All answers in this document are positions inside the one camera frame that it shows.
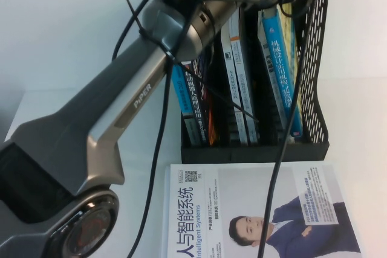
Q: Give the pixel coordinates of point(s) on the dark book white title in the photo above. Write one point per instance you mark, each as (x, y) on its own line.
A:
(196, 110)

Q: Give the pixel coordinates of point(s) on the blue spine book cream pages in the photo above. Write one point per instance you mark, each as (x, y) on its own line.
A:
(180, 95)

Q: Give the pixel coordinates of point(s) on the black plastic book stand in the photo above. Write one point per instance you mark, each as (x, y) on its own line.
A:
(314, 89)

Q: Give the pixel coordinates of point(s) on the navy book white spine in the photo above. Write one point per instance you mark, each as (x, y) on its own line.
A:
(272, 89)

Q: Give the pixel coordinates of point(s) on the white magazine with man portrait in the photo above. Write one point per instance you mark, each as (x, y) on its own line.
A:
(223, 209)

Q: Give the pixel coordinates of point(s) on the white book orange band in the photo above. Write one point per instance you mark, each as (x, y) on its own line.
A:
(245, 89)

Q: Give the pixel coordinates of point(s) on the yellow book blue band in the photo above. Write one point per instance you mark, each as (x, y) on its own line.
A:
(279, 67)

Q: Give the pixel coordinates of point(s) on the thin white spine book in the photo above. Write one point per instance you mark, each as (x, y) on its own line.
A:
(231, 82)

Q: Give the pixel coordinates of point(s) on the black zip tie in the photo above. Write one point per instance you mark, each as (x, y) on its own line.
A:
(134, 17)

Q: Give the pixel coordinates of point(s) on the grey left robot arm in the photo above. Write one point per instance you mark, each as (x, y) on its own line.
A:
(121, 113)

